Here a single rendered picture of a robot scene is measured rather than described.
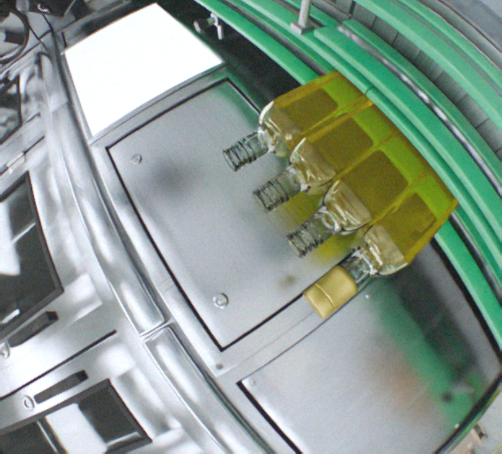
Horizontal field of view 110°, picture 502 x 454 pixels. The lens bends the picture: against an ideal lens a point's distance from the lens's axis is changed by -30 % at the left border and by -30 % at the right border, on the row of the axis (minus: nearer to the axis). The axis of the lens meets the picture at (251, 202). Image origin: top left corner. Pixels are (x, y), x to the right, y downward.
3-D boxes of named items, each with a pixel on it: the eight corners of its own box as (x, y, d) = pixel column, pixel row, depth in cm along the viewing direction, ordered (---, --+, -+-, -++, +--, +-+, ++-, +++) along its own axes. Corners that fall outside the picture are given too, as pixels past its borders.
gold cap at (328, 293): (357, 297, 23) (324, 324, 23) (334, 274, 26) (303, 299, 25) (360, 284, 21) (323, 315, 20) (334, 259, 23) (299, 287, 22)
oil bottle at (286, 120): (358, 78, 35) (249, 137, 32) (370, 52, 30) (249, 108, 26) (382, 101, 34) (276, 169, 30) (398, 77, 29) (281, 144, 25)
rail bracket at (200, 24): (244, 24, 52) (196, 43, 49) (244, -1, 45) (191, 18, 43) (254, 30, 51) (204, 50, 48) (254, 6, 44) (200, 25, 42)
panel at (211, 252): (160, 7, 62) (64, 59, 56) (157, -1, 59) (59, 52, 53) (383, 246, 39) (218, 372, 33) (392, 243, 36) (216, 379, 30)
